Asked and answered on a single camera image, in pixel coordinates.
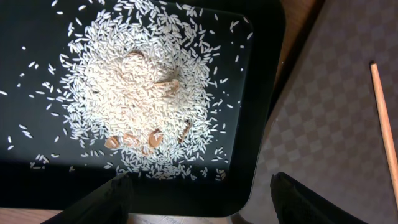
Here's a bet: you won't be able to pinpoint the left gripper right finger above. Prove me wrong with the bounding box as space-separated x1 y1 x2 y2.
270 172 364 224

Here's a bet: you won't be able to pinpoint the wooden chopstick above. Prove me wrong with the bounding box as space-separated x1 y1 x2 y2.
369 62 397 204

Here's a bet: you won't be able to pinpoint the brown serving tray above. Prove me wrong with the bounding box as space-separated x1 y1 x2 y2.
241 0 397 223

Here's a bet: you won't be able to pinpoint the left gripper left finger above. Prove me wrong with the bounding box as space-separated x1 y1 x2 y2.
43 174 133 224

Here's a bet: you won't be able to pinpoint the rice leftovers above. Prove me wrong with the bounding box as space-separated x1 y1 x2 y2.
0 0 254 182

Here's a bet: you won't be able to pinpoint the black tray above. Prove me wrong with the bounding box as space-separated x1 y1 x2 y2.
1 1 285 217

